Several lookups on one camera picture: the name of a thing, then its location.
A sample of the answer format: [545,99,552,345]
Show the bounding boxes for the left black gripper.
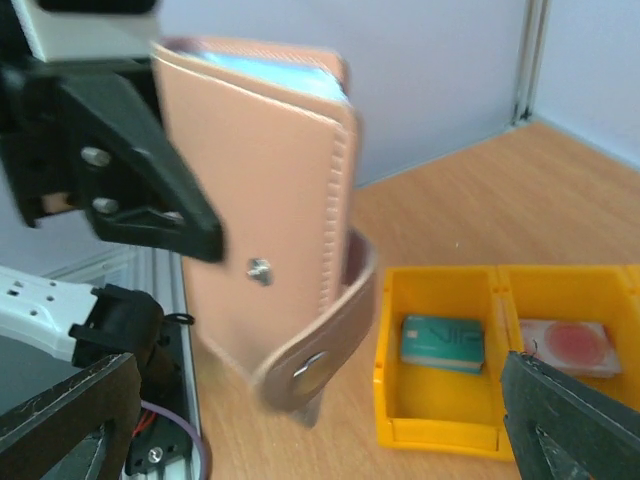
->
[1,55,224,263]

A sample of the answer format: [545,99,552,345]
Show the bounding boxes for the pink circle card stack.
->
[519,319,621,378]

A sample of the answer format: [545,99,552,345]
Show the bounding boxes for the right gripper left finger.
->
[1,353,141,479]

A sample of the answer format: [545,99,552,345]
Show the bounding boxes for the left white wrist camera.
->
[9,1,160,62]

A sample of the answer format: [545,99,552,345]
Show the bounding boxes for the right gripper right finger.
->
[501,351,639,479]

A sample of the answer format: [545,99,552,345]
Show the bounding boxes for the yellow three-compartment bin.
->
[373,265,639,461]

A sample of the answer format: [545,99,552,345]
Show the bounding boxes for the teal VIP card stack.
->
[400,315,485,374]

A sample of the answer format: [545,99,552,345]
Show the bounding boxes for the pink leather card holder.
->
[153,37,377,427]

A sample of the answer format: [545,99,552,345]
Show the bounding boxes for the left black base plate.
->
[124,311,196,479]

